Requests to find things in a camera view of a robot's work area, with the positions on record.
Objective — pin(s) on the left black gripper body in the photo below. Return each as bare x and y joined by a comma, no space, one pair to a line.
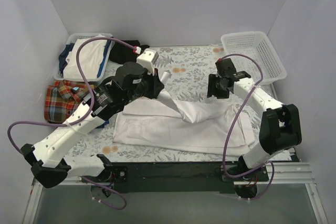
154,85

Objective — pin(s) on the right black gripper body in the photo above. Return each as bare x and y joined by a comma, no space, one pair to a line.
216,86

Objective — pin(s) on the white long sleeve shirt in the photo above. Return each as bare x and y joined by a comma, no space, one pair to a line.
184,126

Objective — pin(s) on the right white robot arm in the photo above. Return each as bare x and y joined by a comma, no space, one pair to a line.
280,127

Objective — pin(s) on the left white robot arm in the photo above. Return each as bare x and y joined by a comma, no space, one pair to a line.
48,158

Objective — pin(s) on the floral patterned table mat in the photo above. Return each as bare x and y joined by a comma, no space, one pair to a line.
189,68

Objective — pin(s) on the right white plastic basket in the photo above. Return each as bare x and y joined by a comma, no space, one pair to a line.
254,54

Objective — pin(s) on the black folded garment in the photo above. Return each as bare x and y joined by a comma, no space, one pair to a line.
121,54

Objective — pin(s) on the folded white shirt in basket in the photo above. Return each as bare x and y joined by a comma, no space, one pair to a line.
91,59

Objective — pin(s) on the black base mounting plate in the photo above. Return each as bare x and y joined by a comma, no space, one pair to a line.
174,177

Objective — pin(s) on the red plaid shirt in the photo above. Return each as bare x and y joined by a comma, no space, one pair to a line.
62,99

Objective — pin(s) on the navy garment in basket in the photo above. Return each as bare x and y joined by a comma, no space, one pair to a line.
63,56

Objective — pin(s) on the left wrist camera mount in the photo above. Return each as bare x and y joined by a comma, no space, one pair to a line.
147,60

